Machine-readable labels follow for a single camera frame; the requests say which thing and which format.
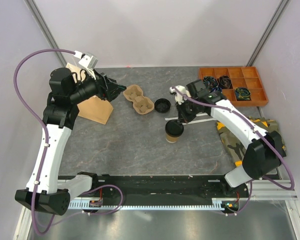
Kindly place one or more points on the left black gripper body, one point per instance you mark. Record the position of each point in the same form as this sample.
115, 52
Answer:
101, 91

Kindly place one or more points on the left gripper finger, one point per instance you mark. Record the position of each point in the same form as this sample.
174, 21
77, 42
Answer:
114, 93
114, 85

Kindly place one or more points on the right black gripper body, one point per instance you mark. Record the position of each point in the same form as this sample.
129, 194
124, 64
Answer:
188, 109

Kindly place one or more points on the brown paper bag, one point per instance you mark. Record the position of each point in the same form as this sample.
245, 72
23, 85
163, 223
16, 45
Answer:
93, 109

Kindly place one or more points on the stack of black lids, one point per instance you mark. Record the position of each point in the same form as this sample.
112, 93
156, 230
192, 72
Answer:
162, 105

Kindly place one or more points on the cardboard cup carrier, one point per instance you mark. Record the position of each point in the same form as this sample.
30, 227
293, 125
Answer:
141, 104

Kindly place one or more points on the single brown paper cup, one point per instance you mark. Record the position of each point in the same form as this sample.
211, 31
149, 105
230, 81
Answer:
172, 138

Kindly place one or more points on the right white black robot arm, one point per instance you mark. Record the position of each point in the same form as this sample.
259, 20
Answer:
263, 149

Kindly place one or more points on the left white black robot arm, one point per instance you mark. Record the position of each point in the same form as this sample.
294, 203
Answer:
43, 193

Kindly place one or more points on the upper wrapped straw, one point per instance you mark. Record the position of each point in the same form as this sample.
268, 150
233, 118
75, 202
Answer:
201, 114

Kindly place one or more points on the rolled sock top left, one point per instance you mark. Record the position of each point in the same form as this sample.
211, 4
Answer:
211, 83

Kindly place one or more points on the rolled brown sock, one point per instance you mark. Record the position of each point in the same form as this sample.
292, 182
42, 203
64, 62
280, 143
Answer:
225, 82

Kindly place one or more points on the rolled blue yellow sock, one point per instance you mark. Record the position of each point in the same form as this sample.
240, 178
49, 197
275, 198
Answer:
242, 94

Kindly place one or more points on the orange compartment tray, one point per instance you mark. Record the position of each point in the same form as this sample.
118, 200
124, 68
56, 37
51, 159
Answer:
241, 76

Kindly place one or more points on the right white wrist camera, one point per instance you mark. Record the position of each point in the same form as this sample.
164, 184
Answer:
179, 91

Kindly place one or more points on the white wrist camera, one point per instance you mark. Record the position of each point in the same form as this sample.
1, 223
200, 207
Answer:
88, 62
179, 91

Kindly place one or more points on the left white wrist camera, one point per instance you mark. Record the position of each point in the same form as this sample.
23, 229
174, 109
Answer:
88, 62

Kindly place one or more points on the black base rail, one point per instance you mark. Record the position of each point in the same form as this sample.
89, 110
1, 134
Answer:
165, 190

